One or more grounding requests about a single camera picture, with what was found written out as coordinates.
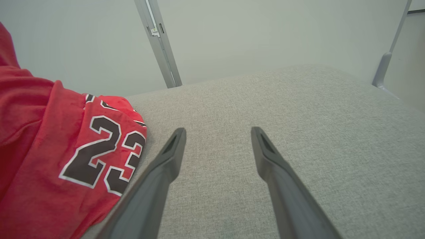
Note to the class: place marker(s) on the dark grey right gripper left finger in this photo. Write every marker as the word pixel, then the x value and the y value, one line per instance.
pixel 156 186

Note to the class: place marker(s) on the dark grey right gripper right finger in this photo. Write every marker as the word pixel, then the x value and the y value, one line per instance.
pixel 285 192

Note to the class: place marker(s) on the red basketball jersey white trim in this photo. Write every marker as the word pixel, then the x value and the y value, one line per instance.
pixel 49 166

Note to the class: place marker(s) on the grey metal frame post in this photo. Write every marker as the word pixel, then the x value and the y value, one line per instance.
pixel 162 49

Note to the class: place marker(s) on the grey metal post rounded foot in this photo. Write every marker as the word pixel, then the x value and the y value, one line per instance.
pixel 382 69

